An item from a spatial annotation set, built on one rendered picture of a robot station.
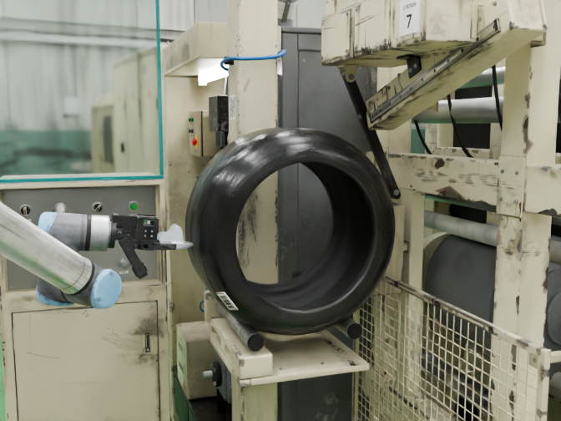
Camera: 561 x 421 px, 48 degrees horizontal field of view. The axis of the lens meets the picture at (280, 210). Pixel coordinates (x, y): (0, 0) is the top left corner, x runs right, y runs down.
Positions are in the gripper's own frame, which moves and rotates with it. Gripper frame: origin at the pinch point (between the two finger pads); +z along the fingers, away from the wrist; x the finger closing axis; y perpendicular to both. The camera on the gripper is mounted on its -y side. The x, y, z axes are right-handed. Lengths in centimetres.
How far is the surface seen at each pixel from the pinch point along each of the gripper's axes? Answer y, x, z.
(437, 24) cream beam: 59, -36, 43
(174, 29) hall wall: 206, 918, 123
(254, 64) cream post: 52, 26, 20
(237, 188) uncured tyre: 17.1, -11.1, 8.6
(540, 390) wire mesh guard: -15, -60, 64
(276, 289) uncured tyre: -14.3, 15.2, 31.2
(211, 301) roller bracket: -20.6, 23.5, 13.5
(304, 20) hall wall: 270, 964, 367
